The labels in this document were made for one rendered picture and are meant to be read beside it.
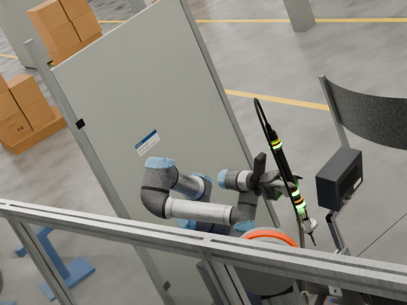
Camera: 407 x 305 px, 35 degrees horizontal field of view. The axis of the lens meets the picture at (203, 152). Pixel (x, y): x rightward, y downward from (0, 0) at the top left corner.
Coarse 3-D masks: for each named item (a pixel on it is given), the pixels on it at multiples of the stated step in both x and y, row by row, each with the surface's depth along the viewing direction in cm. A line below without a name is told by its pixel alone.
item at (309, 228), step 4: (300, 212) 219; (304, 212) 219; (304, 216) 219; (304, 220) 220; (308, 220) 223; (312, 220) 228; (304, 224) 223; (308, 224) 222; (312, 224) 226; (316, 224) 225; (308, 228) 223; (312, 228) 224; (304, 232) 225; (308, 232) 224
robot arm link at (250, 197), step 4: (240, 192) 243; (244, 192) 242; (248, 192) 242; (252, 192) 242; (240, 196) 243; (244, 196) 242; (248, 196) 241; (252, 196) 241; (256, 196) 243; (240, 200) 242; (244, 200) 241; (248, 200) 241; (252, 200) 241; (256, 200) 243; (256, 204) 243
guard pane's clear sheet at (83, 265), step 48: (0, 240) 216; (48, 240) 188; (96, 240) 166; (0, 288) 250; (48, 288) 213; (96, 288) 186; (144, 288) 165; (192, 288) 148; (240, 288) 134; (288, 288) 123; (336, 288) 114
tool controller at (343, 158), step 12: (336, 156) 305; (348, 156) 303; (360, 156) 305; (324, 168) 299; (336, 168) 298; (348, 168) 298; (360, 168) 308; (324, 180) 294; (336, 180) 291; (348, 180) 300; (360, 180) 312; (324, 192) 299; (336, 192) 294; (348, 192) 304; (324, 204) 304; (336, 204) 298
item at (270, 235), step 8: (248, 232) 146; (256, 232) 144; (264, 232) 143; (272, 232) 143; (280, 232) 144; (256, 240) 142; (264, 240) 141; (272, 240) 141; (280, 240) 142; (288, 240) 143
